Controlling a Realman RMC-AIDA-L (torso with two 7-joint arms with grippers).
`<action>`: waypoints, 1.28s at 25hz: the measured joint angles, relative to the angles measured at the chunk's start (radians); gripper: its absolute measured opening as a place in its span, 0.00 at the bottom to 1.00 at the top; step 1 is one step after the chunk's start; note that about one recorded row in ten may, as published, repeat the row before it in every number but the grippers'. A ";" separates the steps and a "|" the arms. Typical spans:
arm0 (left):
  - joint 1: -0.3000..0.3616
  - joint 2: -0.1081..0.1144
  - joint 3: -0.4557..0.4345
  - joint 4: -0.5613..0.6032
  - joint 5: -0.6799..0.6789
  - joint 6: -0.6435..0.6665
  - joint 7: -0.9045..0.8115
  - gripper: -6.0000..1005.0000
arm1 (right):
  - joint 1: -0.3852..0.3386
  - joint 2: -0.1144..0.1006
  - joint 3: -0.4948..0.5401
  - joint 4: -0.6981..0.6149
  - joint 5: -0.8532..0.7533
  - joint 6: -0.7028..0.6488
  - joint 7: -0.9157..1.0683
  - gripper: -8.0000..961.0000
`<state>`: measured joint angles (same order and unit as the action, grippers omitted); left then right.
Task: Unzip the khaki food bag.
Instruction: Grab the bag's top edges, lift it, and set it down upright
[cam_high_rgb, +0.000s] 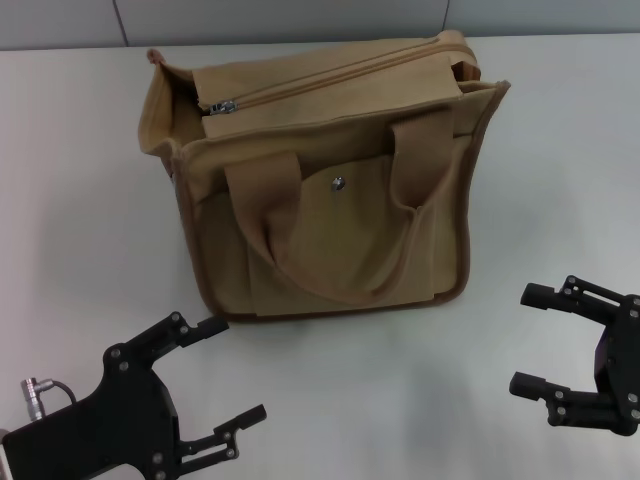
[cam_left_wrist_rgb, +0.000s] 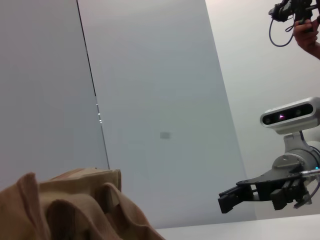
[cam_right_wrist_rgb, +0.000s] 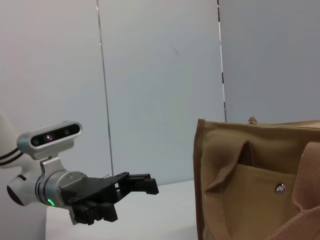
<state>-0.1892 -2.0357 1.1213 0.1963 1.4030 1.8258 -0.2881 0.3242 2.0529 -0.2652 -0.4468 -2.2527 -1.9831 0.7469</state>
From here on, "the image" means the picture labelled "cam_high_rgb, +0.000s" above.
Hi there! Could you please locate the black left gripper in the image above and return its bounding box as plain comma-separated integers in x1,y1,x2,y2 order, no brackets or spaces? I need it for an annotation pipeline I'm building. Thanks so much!
2,311,268,480

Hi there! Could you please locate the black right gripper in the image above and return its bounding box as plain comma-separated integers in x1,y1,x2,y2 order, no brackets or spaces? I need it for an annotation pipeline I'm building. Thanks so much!
508,274,640,436

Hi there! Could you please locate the khaki canvas food bag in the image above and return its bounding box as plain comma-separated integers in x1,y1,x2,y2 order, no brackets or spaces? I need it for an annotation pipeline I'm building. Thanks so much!
138,28,512,320

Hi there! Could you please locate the left gripper cable with connector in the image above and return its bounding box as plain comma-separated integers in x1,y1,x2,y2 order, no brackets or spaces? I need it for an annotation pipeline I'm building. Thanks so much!
19,378,77,405

